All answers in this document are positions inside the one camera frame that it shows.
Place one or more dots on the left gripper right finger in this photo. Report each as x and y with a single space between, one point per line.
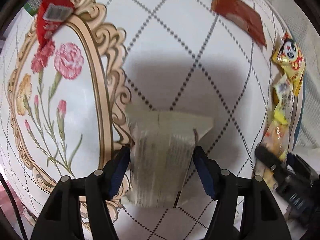
245 208

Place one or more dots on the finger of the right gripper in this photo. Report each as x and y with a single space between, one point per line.
271 161

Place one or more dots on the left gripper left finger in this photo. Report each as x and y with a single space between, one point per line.
60 217

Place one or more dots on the yellow guoba snack packet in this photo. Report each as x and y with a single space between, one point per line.
275 140

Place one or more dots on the yellow panda snack packet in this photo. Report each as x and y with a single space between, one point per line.
290 58

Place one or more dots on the white snack packet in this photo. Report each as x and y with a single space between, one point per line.
160 153

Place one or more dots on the dark red snack packet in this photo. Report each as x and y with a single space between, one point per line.
243 16

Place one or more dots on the small red snack packet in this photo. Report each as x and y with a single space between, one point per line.
51 14

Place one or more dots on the small girl picture packet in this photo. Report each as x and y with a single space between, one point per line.
282 93

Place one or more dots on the white floral quilted bedspread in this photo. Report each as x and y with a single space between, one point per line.
65 115

